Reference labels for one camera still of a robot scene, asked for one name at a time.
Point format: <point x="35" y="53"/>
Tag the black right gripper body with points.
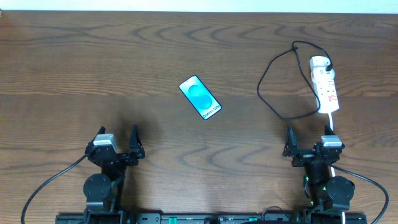
<point x="308" y="157"/>

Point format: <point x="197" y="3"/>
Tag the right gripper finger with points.
<point x="291" y="146"/>
<point x="328" y="131"/>

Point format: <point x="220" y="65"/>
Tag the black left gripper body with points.
<point x="121" y="157"/>

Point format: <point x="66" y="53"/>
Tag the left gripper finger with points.
<point x="101" y="130"/>
<point x="135" y="143"/>

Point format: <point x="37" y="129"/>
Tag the blue screen Galaxy smartphone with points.
<point x="200" y="97"/>

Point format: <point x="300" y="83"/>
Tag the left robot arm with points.
<point x="103" y="191"/>

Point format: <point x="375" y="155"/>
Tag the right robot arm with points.
<point x="329" y="194"/>

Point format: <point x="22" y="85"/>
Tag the white power strip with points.
<point x="324" y="86"/>

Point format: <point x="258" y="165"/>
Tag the white USB wall charger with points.
<point x="321" y="61"/>

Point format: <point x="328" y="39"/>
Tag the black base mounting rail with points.
<point x="156" y="218"/>

